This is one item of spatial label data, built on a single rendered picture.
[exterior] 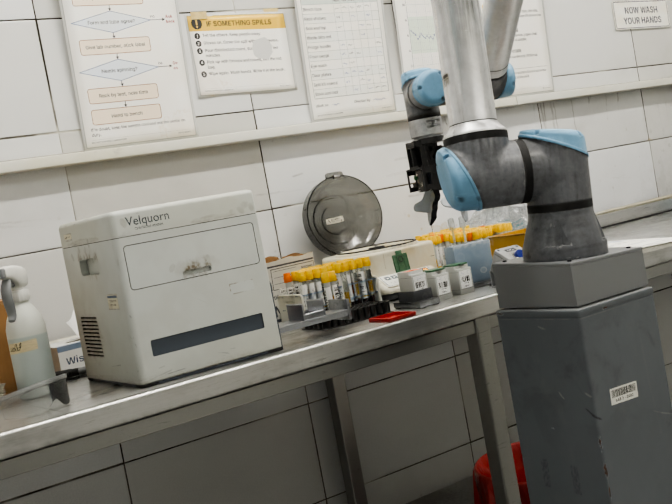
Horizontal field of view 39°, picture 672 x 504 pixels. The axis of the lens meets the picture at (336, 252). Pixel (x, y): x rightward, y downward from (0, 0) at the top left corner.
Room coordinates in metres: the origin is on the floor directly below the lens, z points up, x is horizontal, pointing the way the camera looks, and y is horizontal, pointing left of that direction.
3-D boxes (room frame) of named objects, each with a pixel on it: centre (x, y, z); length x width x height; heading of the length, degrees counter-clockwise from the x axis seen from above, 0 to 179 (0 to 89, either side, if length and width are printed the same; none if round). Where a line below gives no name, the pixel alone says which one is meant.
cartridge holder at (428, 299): (2.02, -0.15, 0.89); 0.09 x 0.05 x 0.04; 34
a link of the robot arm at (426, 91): (2.08, -0.28, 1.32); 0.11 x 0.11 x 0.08; 5
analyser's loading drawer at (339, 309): (1.82, 0.10, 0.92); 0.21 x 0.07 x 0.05; 124
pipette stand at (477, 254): (2.20, -0.30, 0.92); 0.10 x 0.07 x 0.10; 116
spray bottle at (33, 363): (1.73, 0.58, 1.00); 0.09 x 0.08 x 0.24; 34
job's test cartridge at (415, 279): (2.02, -0.15, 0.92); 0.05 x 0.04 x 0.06; 34
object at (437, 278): (2.07, -0.20, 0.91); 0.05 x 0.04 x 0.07; 34
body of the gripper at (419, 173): (2.17, -0.24, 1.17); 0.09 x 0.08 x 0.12; 116
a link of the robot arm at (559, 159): (1.73, -0.41, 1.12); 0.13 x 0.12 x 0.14; 95
